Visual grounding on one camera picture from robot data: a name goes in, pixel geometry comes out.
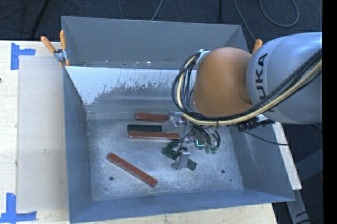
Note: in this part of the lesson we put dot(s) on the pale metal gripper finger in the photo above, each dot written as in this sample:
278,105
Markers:
174,120
183,161

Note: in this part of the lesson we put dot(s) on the dark green flat block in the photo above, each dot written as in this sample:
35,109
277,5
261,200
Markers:
144,128
168,152

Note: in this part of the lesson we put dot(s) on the red-brown flat block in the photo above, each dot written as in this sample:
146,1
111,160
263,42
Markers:
151,117
152,135
131,169

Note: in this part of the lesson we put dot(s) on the grey metal bin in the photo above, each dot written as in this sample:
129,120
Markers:
158,178

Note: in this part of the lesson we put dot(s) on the pale wood flat board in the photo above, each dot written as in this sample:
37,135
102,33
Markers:
39,125

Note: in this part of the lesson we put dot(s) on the black cylinder on white bracket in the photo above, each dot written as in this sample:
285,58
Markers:
247,125

